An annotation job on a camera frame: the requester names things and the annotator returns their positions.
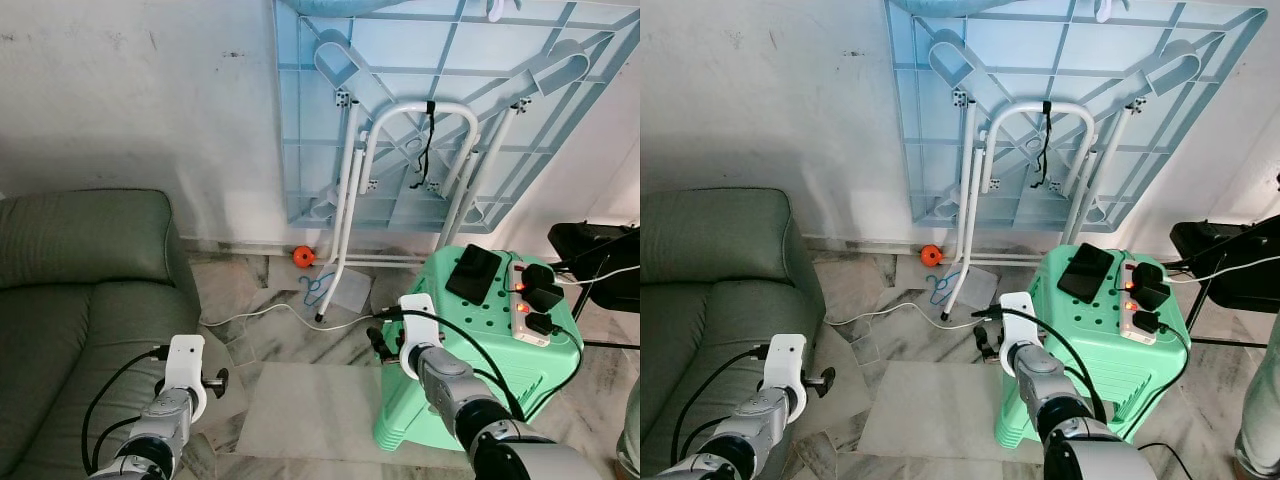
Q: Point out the white power strip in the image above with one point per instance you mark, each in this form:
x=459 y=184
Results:
x=1128 y=270
x=515 y=270

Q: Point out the small orange ball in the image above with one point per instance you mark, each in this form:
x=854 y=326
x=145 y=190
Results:
x=931 y=255
x=303 y=256

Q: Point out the white metal table leg frame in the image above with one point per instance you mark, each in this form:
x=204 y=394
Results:
x=410 y=106
x=1025 y=106

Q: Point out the small black plug adapter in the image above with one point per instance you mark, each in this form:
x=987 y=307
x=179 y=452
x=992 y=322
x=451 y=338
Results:
x=1153 y=322
x=543 y=324

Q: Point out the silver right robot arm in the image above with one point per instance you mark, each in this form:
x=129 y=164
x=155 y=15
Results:
x=445 y=376
x=1045 y=378

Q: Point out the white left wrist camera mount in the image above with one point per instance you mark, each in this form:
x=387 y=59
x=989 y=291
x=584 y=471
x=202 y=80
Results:
x=785 y=358
x=185 y=358

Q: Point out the white plastic hook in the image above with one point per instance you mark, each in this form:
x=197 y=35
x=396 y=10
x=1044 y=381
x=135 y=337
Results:
x=498 y=10
x=1104 y=10

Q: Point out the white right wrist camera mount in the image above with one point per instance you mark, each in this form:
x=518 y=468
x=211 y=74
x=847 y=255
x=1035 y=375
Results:
x=418 y=314
x=1018 y=312

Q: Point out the mint green plastic stool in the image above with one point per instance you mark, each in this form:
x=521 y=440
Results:
x=545 y=385
x=1155 y=385

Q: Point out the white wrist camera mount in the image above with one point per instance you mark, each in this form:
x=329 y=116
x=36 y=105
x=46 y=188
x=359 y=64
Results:
x=785 y=358
x=418 y=314
x=185 y=358
x=1018 y=312

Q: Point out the folded light blue plastic table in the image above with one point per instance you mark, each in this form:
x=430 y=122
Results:
x=400 y=45
x=1010 y=45

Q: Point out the black tablet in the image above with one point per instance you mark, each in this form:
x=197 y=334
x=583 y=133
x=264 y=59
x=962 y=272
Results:
x=474 y=272
x=1085 y=272

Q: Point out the large black plug adapter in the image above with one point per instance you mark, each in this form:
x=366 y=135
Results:
x=1152 y=290
x=543 y=290

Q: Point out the person's leg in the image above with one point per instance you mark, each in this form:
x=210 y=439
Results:
x=1262 y=420

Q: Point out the small clear plastic sheet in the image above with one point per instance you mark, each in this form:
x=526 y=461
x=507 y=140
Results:
x=350 y=292
x=975 y=290

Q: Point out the black chair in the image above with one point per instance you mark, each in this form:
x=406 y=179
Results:
x=1215 y=245
x=590 y=245

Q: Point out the blue clothes hanger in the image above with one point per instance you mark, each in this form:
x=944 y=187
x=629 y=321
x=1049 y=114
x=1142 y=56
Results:
x=322 y=283
x=945 y=283

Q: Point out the grey-green leather sofa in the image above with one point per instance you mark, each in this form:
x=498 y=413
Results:
x=700 y=300
x=60 y=300

